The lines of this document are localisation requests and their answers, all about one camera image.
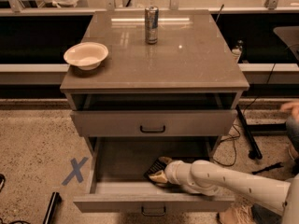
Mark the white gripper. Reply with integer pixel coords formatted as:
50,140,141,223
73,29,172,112
149,156,191,185

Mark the black rxbar chocolate wrapper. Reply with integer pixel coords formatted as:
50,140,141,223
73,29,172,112
144,159,166,181

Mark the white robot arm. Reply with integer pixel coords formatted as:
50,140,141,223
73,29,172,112
146,157,292,217

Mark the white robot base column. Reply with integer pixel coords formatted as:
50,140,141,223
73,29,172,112
281,175,299,224

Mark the open grey middle drawer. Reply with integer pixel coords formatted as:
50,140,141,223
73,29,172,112
74,137,235,217

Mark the grey drawer cabinet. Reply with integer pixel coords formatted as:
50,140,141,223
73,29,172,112
60,9,250,142

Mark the person hand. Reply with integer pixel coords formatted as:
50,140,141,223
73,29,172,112
280,101,299,121

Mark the blue tape cross mark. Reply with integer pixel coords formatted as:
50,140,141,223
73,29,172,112
62,157,88,186

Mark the black table leg stand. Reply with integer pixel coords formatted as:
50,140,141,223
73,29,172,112
235,104,299,161

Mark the black bar on floor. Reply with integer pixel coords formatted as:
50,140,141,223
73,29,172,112
43,192,62,224

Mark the silver blue energy drink can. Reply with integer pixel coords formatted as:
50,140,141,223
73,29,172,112
145,6,159,44

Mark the black shoe at left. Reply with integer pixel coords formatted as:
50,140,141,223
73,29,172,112
0,174,6,192

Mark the black floor cable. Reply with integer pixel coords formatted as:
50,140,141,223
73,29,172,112
212,123,242,168

